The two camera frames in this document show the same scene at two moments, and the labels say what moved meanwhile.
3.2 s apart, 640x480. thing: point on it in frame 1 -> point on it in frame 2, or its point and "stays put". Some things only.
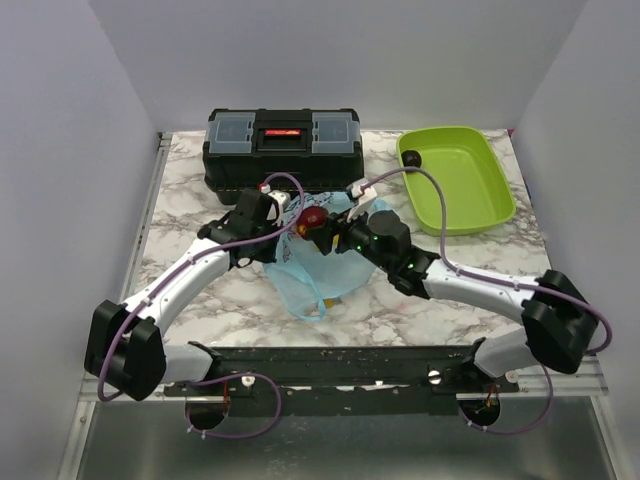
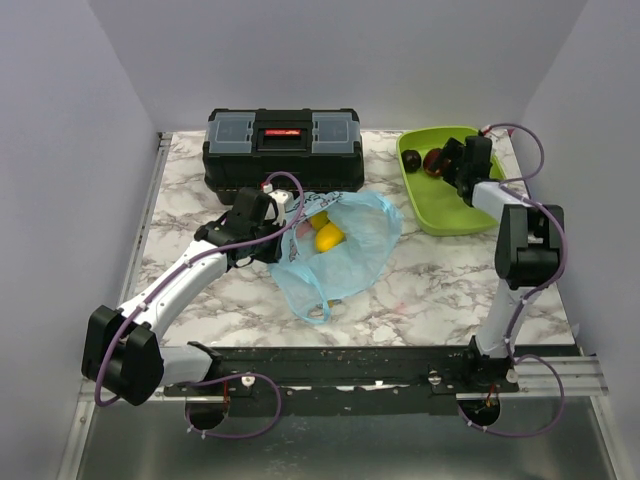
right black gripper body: (354, 235) -> (456, 171)
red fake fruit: (311, 217) -> (433, 162)
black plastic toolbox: (243, 146) stays put
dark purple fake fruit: (411, 158) stays put
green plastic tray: (476, 187) stays put
